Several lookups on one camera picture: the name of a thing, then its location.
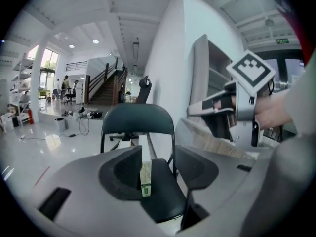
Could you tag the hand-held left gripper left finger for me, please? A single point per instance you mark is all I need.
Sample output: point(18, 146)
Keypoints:
point(118, 174)

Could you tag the white metal shelving rack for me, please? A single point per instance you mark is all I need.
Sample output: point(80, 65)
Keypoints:
point(22, 83)

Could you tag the black office chair with headrest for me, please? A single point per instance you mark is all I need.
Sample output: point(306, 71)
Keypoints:
point(143, 92)

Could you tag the person's right forearm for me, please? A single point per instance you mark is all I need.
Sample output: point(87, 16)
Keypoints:
point(303, 95)

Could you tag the white round column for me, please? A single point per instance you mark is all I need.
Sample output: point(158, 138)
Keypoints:
point(39, 70)

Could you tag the grey open shelf cabinet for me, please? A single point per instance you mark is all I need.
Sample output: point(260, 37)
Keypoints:
point(200, 65)

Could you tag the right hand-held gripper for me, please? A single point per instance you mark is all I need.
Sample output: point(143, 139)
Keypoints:
point(249, 68)

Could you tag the white square bin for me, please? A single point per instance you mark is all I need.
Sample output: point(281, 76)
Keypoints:
point(60, 125)

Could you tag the wooden staircase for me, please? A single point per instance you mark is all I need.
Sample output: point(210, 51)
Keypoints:
point(106, 90)

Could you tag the black swivel office chair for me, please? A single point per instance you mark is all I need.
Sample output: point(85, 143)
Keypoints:
point(71, 94)

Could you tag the person's right hand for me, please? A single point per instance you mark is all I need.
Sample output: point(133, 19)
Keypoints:
point(271, 110)

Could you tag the white and green carton box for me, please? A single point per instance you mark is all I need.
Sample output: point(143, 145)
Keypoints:
point(145, 171)

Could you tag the black folding chair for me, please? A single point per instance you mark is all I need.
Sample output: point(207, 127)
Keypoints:
point(138, 118)

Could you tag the person's light shirt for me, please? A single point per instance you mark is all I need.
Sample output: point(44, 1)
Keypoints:
point(284, 189)

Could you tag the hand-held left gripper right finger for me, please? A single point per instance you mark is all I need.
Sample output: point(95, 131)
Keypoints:
point(197, 169)

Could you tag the red fire extinguisher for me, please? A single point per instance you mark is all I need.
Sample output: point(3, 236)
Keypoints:
point(30, 117)

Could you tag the pile of equipment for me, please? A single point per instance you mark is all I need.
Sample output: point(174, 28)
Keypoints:
point(86, 113)

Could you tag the hanging linear ceiling lamp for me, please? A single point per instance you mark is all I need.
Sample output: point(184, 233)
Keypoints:
point(135, 48)

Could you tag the green exit sign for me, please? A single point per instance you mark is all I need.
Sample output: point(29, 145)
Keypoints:
point(282, 41)

